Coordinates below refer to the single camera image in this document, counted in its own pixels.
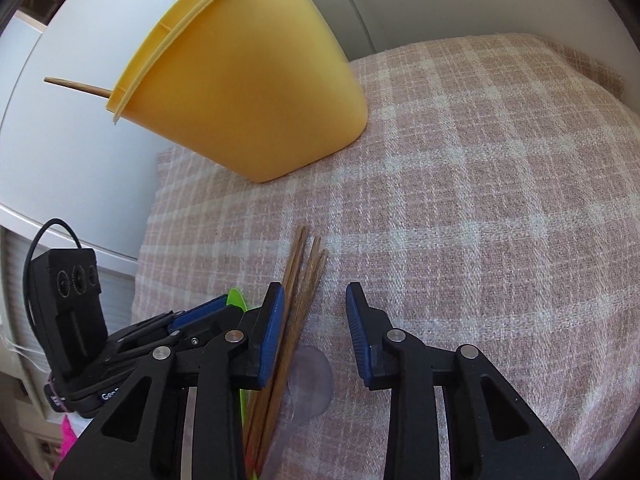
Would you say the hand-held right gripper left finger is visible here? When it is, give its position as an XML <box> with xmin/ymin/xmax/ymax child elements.
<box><xmin>52</xmin><ymin>281</ymin><xmax>286</xmax><ymax>480</ymax></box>

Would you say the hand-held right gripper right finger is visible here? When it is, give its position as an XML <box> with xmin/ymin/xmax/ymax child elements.
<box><xmin>345</xmin><ymin>281</ymin><xmax>581</xmax><ymax>480</ymax></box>

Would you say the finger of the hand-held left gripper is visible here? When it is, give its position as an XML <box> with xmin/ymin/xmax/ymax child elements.
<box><xmin>167</xmin><ymin>294</ymin><xmax>231</xmax><ymax>333</ymax></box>
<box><xmin>175</xmin><ymin>305</ymin><xmax>251</xmax><ymax>356</ymax></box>

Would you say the green plastic spoon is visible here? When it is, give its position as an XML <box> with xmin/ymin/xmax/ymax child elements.
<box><xmin>226</xmin><ymin>287</ymin><xmax>261</xmax><ymax>480</ymax></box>

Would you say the clear plastic spoon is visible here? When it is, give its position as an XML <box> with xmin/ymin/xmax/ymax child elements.
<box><xmin>265</xmin><ymin>346</ymin><xmax>334</xmax><ymax>480</ymax></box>

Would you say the wooden chopstick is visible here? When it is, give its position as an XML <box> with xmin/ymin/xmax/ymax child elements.
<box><xmin>44</xmin><ymin>76</ymin><xmax>115</xmax><ymax>98</ymax></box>
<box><xmin>247</xmin><ymin>236</ymin><xmax>322</xmax><ymax>461</ymax></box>
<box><xmin>252</xmin><ymin>248</ymin><xmax>328</xmax><ymax>471</ymax></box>
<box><xmin>244</xmin><ymin>225</ymin><xmax>307</xmax><ymax>456</ymax></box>

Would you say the yellow plastic container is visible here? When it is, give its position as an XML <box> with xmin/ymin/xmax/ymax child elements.
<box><xmin>105</xmin><ymin>0</ymin><xmax>370</xmax><ymax>183</ymax></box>

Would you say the pink plaid cloth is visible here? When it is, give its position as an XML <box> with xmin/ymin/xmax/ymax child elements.
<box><xmin>132</xmin><ymin>32</ymin><xmax>640</xmax><ymax>480</ymax></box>

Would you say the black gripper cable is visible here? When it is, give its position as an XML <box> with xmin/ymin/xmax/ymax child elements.
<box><xmin>25</xmin><ymin>217</ymin><xmax>83</xmax><ymax>321</ymax></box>

